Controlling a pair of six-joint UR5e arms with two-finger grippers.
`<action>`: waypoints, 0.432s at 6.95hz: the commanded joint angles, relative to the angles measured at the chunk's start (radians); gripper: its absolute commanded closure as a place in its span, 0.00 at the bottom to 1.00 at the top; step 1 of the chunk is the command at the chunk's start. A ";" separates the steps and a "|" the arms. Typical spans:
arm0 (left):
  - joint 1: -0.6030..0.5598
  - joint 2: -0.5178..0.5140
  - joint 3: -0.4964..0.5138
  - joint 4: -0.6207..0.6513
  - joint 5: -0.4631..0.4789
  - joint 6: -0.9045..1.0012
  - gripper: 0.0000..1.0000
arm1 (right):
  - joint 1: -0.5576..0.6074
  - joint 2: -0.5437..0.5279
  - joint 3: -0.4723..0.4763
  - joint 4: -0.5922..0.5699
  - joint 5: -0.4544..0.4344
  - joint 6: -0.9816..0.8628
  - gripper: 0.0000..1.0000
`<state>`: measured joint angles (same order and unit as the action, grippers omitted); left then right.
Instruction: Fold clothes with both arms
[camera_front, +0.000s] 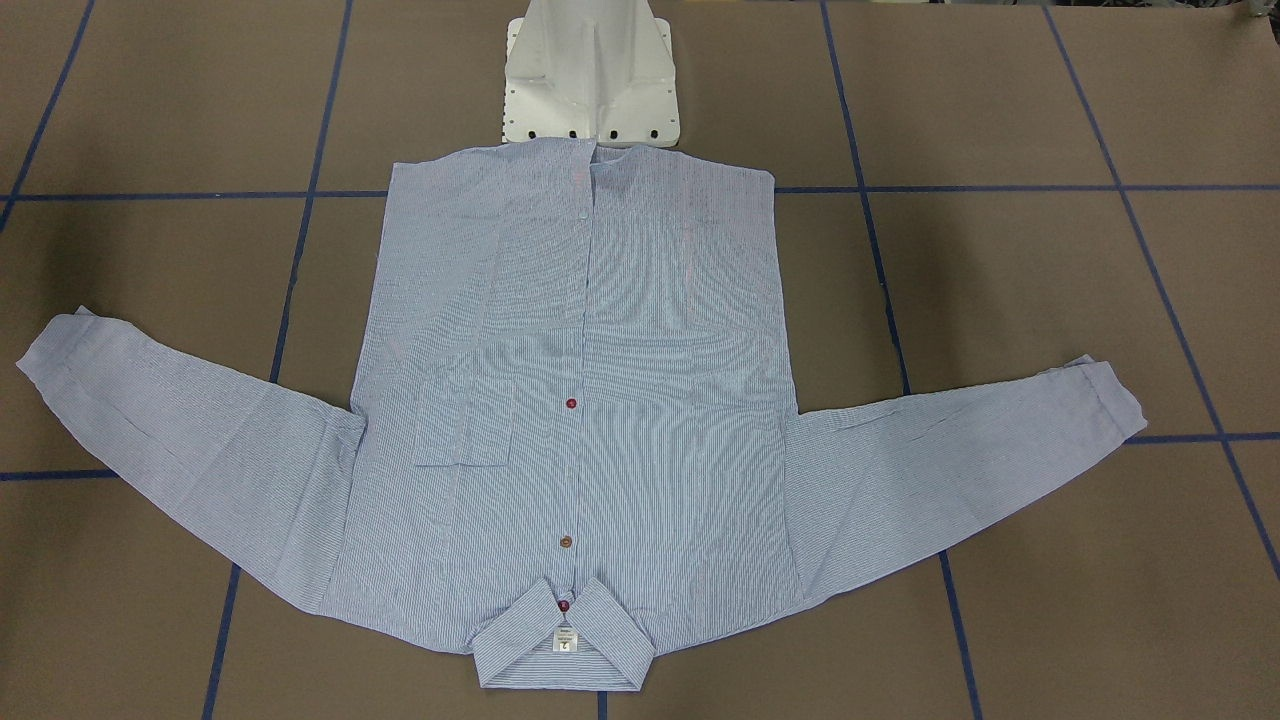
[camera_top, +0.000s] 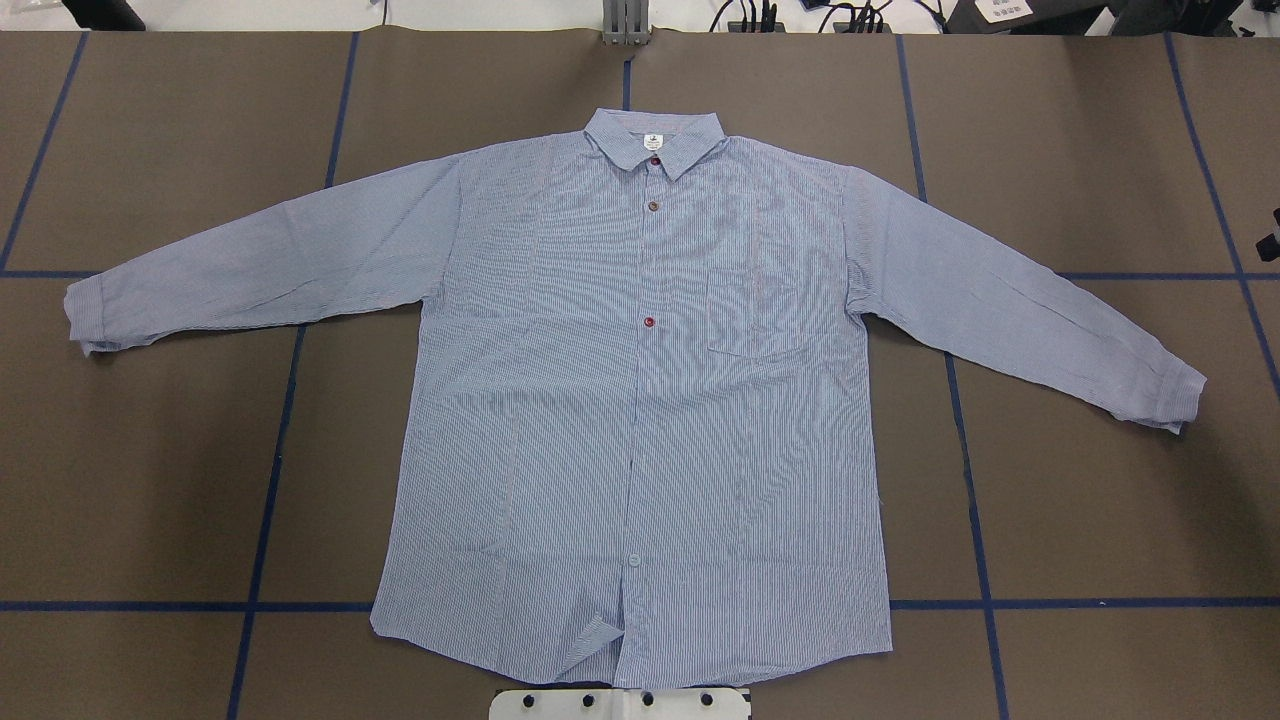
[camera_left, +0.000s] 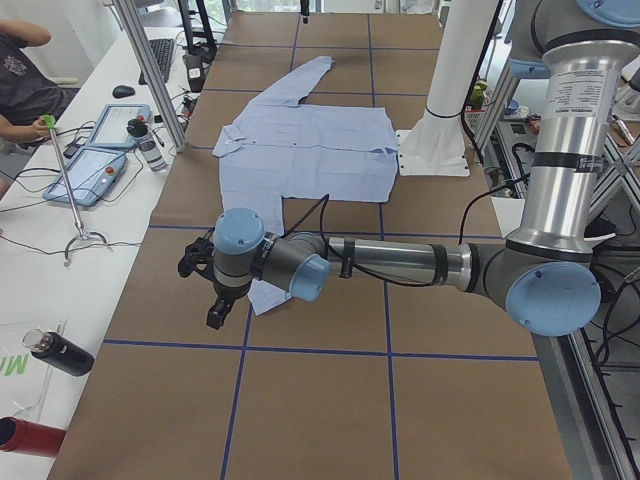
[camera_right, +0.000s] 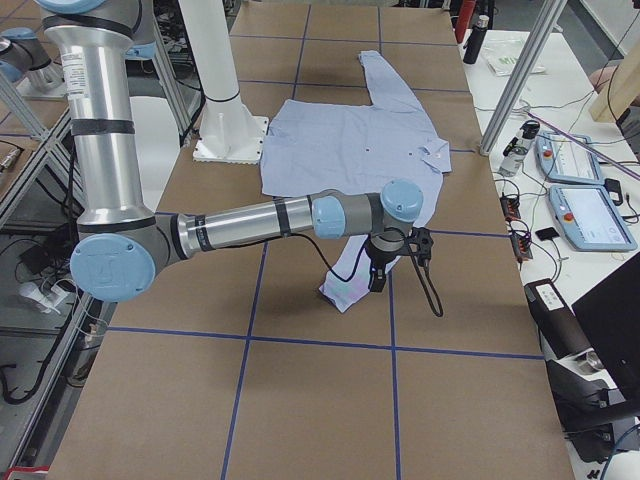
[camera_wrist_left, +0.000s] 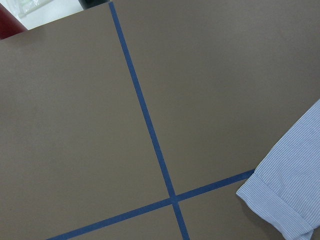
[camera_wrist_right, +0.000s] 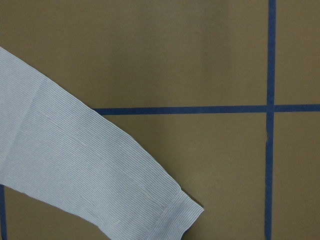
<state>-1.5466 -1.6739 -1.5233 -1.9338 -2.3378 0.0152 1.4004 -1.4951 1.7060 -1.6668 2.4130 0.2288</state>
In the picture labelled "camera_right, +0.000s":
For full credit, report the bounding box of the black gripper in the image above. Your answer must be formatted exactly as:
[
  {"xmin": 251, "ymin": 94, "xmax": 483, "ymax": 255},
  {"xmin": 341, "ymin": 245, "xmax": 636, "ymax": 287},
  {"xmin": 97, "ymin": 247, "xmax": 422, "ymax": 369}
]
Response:
[{"xmin": 365, "ymin": 238, "xmax": 398, "ymax": 292}]

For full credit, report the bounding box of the light blue striped shirt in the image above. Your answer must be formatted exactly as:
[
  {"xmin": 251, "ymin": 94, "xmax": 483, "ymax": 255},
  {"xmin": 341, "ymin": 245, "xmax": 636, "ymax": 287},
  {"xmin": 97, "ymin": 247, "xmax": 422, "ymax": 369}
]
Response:
[{"xmin": 258, "ymin": 49, "xmax": 454, "ymax": 315}]

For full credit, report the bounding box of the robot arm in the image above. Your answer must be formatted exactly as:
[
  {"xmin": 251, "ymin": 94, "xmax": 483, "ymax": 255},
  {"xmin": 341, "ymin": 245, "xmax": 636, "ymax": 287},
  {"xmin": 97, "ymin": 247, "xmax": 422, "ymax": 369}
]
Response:
[
  {"xmin": 1, "ymin": 27, "xmax": 64, "ymax": 92},
  {"xmin": 40, "ymin": 1, "xmax": 432, "ymax": 302}
]

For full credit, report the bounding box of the upper small circuit board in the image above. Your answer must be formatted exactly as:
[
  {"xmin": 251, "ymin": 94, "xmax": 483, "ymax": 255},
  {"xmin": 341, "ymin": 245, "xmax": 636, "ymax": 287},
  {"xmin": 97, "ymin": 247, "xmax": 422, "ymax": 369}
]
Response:
[{"xmin": 500, "ymin": 195, "xmax": 521, "ymax": 221}]

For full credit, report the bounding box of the small circuit board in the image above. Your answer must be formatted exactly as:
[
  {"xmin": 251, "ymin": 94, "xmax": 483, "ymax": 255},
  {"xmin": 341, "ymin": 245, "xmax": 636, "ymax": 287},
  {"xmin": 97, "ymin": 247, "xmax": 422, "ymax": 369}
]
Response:
[
  {"xmin": 500, "ymin": 195, "xmax": 521, "ymax": 221},
  {"xmin": 509, "ymin": 230, "xmax": 533, "ymax": 263}
]

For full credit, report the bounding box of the lower small circuit board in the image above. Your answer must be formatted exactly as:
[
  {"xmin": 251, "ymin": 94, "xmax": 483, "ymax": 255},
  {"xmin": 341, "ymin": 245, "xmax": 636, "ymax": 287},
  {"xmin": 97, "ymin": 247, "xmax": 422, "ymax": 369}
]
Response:
[{"xmin": 509, "ymin": 230, "xmax": 533, "ymax": 263}]

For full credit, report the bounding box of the black labelled box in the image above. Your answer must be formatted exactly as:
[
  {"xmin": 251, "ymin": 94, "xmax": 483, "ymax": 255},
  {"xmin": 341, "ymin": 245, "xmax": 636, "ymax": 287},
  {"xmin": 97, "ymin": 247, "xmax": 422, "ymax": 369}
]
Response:
[{"xmin": 524, "ymin": 279, "xmax": 591, "ymax": 358}]

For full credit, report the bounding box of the upper teach pendant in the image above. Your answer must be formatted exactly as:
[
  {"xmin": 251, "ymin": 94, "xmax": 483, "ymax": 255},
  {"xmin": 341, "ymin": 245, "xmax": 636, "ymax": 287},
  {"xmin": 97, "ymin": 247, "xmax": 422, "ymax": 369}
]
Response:
[{"xmin": 534, "ymin": 131, "xmax": 604, "ymax": 185}]

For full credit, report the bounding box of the teach pendant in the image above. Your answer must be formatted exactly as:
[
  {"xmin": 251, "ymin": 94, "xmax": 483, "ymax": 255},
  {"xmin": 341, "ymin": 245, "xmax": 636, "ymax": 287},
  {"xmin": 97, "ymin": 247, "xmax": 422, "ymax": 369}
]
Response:
[
  {"xmin": 548, "ymin": 185, "xmax": 637, "ymax": 252},
  {"xmin": 534, "ymin": 131, "xmax": 604, "ymax": 185}
]

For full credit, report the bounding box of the lower teach pendant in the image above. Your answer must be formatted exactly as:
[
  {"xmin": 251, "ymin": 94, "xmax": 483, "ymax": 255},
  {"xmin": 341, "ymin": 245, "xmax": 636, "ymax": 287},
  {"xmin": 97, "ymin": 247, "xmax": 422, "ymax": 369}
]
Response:
[{"xmin": 548, "ymin": 185, "xmax": 637, "ymax": 252}]

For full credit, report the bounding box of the black water bottle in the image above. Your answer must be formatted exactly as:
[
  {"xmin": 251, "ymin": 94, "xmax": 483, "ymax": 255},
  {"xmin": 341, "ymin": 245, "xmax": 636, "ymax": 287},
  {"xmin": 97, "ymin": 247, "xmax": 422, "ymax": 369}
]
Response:
[{"xmin": 463, "ymin": 15, "xmax": 490, "ymax": 65}]

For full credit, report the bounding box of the black monitor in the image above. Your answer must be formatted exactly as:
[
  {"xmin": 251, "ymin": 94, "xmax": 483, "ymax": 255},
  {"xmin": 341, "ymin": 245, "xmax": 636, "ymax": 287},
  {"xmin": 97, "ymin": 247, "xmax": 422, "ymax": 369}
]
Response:
[{"xmin": 572, "ymin": 255, "xmax": 640, "ymax": 399}]

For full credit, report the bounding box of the white paper bag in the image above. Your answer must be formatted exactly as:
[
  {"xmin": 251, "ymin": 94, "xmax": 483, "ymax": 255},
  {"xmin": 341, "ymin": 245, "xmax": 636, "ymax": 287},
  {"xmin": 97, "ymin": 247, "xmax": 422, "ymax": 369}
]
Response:
[{"xmin": 481, "ymin": 38, "xmax": 525, "ymax": 77}]

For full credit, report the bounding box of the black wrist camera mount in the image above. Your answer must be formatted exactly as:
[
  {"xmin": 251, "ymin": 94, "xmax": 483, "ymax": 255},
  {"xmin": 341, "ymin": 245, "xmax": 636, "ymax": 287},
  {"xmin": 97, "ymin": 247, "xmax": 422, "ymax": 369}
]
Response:
[{"xmin": 408, "ymin": 227, "xmax": 434, "ymax": 268}]

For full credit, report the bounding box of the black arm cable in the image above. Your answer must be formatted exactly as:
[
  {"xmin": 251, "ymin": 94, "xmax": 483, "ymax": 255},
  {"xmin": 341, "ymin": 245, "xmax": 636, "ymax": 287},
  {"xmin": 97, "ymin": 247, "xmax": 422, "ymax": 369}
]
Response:
[{"xmin": 287, "ymin": 230, "xmax": 445, "ymax": 318}]

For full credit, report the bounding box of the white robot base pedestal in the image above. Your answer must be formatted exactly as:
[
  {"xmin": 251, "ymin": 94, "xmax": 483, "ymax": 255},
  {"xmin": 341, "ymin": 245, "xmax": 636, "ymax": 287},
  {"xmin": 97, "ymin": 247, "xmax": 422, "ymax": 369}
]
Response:
[{"xmin": 180, "ymin": 1, "xmax": 269, "ymax": 164}]

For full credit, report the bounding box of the wooden post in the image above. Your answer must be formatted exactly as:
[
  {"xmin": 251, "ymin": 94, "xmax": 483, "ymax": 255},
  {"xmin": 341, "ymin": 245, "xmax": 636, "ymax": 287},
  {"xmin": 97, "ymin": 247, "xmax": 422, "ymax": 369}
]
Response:
[{"xmin": 589, "ymin": 0, "xmax": 640, "ymax": 124}]

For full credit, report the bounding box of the aluminium frame post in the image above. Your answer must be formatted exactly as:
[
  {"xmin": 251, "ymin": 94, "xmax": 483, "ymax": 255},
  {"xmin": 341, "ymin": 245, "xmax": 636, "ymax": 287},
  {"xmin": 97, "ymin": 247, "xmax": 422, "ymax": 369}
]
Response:
[{"xmin": 479, "ymin": 0, "xmax": 568, "ymax": 156}]

